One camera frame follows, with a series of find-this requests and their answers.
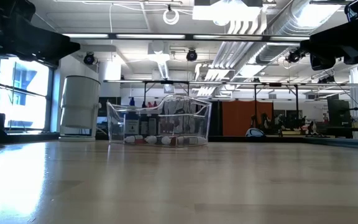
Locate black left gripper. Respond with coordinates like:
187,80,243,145
0,12,81,68

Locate black aluminium table frame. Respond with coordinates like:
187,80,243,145
0,131,358,151

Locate clear plastic container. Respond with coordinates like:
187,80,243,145
105,94,213,147

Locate ribbed silver ceiling duct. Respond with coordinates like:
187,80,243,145
211,0,346,71

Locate orange partition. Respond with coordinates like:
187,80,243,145
222,100,273,137

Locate large blue food coloring bottle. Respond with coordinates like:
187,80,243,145
124,96,141,138

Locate black background rig frame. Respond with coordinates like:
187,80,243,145
142,79,300,138

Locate white cable coil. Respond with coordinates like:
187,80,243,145
162,8,180,26

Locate small dark food coloring bottle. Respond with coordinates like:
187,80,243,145
177,136,208,146
144,135,163,146

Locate black ceiling camera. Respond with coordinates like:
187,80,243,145
286,49,306,64
83,52,96,66
185,49,198,62

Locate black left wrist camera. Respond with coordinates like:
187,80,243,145
0,0,37,23

